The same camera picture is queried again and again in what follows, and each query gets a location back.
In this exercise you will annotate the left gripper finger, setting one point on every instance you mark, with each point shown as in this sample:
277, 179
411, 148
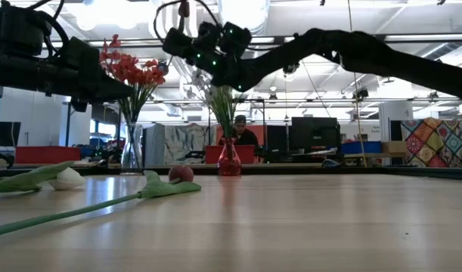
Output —
113, 90

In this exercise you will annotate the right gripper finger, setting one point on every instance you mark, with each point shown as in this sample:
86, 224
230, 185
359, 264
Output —
223, 79
241, 82

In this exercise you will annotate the red flower bunch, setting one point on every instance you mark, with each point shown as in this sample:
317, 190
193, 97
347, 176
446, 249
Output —
151, 77
115, 66

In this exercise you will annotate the white tulip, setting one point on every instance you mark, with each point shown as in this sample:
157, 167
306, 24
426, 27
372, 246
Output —
68, 179

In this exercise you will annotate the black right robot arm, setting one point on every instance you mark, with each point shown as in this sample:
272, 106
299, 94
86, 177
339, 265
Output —
366, 53

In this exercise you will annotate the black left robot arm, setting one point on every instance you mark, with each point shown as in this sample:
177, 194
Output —
19, 75

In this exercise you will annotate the clear glass vase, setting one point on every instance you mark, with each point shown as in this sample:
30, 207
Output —
132, 155

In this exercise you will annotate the red glass vase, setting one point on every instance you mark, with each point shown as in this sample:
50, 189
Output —
228, 162

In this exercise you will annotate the person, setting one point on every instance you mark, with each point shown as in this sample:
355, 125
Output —
240, 136

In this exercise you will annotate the red plastic bin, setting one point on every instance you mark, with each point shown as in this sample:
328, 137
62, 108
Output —
211, 155
45, 155

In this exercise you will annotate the marble pattern panel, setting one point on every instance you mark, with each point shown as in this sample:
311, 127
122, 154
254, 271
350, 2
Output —
177, 143

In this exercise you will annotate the black computer monitor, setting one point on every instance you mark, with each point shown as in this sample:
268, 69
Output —
315, 132
4, 134

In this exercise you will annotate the dark red tulip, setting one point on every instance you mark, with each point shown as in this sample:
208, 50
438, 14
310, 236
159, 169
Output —
181, 174

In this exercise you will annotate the blue plastic bin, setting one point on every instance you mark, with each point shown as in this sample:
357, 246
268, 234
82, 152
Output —
351, 147

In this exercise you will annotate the white building pillar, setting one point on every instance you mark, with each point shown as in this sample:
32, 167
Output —
395, 117

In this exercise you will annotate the brown cardboard box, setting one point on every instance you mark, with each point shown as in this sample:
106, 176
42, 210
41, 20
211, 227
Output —
394, 147

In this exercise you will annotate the colourful patchwork quilt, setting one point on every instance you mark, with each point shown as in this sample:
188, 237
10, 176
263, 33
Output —
433, 143

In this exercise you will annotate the black aluminium table frame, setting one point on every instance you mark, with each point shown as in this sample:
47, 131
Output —
329, 172

